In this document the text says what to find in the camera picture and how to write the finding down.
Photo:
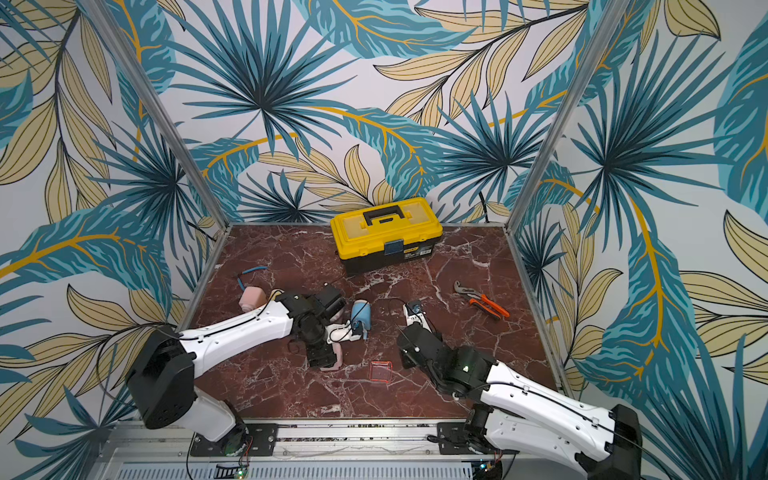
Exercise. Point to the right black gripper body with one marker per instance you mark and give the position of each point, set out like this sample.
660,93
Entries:
411,330

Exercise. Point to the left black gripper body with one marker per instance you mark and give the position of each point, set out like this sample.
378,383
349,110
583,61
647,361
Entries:
320,353

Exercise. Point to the pink pencil sharpener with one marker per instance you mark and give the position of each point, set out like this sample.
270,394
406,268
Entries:
252,298
338,352

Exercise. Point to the pink transparent tray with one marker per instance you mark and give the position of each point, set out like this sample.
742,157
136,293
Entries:
381,372

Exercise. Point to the blue pencil sharpener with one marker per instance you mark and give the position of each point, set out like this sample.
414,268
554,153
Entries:
361,319

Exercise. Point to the pink pencil sharpener front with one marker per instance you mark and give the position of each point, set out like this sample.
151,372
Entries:
252,298

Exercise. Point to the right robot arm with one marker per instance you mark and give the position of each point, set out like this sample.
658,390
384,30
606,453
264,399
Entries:
513,413

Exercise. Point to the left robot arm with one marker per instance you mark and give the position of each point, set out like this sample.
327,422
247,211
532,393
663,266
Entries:
161,380

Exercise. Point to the yellow black toolbox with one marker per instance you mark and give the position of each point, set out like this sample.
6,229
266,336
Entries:
382,236

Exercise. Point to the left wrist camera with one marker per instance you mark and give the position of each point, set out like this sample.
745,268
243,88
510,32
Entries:
337,333

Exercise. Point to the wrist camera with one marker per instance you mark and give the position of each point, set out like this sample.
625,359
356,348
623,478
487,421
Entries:
337,333
415,314

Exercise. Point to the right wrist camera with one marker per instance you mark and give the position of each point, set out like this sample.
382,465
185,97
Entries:
415,314

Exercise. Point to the orange handled pliers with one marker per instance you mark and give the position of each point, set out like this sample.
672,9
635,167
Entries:
481,301

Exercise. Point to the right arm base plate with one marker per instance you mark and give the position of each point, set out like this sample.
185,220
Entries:
454,440

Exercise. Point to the aluminium front rail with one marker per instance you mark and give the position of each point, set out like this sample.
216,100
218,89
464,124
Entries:
316,449

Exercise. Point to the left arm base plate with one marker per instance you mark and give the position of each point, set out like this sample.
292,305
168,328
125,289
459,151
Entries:
247,439

